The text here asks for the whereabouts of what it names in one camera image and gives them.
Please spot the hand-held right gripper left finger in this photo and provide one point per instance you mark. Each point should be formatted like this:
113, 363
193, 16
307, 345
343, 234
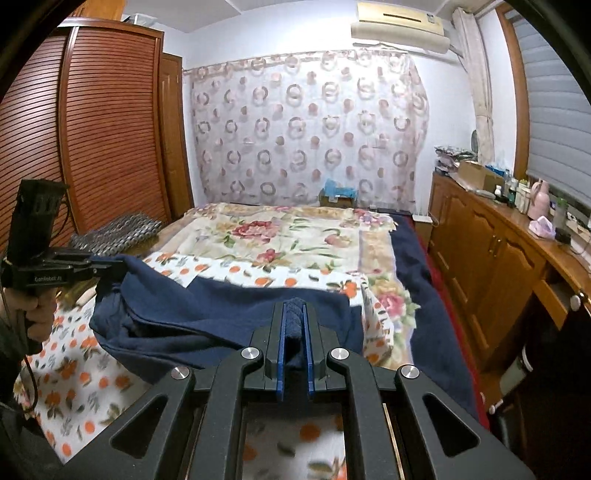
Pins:
280, 341

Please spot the person's left hand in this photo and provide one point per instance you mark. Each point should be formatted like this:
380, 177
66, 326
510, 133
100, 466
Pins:
44, 314

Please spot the stack of patterned cloths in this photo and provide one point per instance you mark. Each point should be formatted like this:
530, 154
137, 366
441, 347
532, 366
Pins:
452, 157

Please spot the white plastic canister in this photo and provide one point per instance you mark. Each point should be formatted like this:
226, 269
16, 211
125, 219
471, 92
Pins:
515, 374

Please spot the wooden window frame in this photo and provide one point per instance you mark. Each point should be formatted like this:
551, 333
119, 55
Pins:
515, 92

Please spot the wooden louvered wardrobe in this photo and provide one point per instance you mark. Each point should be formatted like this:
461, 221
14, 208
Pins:
106, 138

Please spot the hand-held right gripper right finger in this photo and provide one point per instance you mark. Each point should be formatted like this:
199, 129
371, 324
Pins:
308, 341

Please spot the dark navy blanket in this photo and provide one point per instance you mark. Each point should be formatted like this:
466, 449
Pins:
429, 314

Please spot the wooden sideboard cabinet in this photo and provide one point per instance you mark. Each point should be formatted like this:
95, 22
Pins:
489, 258

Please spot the beige side curtain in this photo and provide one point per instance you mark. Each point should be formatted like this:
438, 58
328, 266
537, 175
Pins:
478, 92

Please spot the cream floral blanket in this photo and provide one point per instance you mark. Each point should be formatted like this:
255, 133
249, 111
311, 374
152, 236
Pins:
277, 230

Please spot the grey patterned cloth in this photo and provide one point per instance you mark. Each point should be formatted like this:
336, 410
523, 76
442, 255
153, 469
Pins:
120, 230

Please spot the red bed sheet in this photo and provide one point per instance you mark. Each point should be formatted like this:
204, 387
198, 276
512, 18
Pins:
455, 304

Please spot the pale wooden rod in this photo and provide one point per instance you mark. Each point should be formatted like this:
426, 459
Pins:
83, 295

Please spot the navy t-shirt with orange print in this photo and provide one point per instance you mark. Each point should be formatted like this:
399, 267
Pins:
207, 314

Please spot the person's left forearm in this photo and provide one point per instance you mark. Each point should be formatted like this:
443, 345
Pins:
10, 355

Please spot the grey window blind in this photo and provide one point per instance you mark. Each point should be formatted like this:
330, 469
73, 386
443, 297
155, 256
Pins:
554, 115

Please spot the cardboard box with blue contents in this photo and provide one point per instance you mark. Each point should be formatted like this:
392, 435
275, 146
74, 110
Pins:
334, 201

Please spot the pink folded pouch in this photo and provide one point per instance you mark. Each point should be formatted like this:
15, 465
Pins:
542, 228

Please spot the group of small bottles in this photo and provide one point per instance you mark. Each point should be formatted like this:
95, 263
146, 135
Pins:
512, 194

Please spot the white wall air conditioner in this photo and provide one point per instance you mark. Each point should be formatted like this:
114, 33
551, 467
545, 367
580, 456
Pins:
397, 32

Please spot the pink thermos jug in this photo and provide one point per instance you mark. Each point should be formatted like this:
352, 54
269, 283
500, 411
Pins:
538, 203

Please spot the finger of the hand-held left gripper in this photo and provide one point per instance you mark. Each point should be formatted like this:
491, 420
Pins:
108, 267

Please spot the open cardboard box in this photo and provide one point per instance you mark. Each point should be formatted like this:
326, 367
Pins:
471, 173

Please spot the white orange-fruit print sheet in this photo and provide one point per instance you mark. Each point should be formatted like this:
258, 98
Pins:
78, 369

